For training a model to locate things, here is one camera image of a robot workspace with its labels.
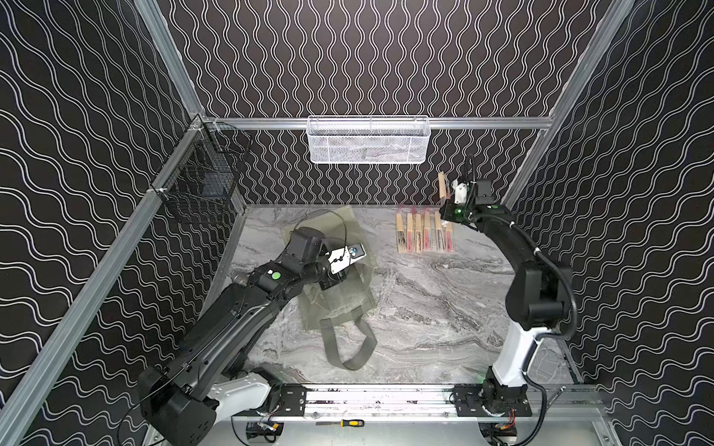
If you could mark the right aluminium frame post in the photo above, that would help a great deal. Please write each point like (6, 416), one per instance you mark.
(601, 40)

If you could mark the yellow handled screwdriver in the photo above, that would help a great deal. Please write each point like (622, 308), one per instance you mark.
(343, 423)

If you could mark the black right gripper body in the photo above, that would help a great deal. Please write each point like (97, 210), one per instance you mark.
(451, 211)

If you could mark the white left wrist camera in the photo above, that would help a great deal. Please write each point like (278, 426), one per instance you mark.
(341, 259)

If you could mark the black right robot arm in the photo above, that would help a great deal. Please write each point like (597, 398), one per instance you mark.
(539, 298)

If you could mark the horizontal aluminium back bar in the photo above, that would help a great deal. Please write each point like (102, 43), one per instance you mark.
(350, 122)

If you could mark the olive green tote bag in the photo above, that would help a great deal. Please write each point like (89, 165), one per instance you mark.
(351, 300)

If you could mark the left aluminium side bar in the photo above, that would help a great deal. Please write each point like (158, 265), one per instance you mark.
(26, 401)

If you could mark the black wire mesh basket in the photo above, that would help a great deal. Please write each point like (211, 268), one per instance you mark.
(201, 186)

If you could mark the folding fan with pink paper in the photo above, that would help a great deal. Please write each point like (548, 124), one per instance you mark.
(410, 241)

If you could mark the aluminium corner frame post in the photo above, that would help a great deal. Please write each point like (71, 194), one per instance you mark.
(166, 48)

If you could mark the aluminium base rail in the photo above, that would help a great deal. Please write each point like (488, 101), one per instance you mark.
(383, 403)

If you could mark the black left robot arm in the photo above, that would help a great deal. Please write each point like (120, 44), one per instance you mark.
(185, 398)

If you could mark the white wire mesh basket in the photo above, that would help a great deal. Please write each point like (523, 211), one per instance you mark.
(369, 146)

